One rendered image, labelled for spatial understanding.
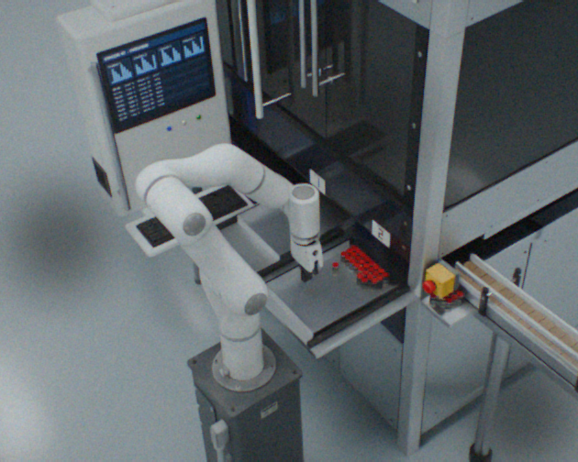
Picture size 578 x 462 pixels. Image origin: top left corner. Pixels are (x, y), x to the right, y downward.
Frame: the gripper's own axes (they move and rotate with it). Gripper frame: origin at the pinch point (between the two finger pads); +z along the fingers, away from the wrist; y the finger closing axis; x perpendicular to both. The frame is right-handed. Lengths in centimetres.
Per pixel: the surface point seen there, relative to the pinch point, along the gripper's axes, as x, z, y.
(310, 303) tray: -5.7, 22.1, 6.6
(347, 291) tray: -18.2, 22.2, 3.6
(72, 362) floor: 49, 110, 109
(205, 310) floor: -12, 110, 100
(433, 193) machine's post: -36.3, -20.3, -12.4
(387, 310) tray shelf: -23.5, 22.4, -10.1
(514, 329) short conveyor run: -45, 18, -41
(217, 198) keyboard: -14, 29, 77
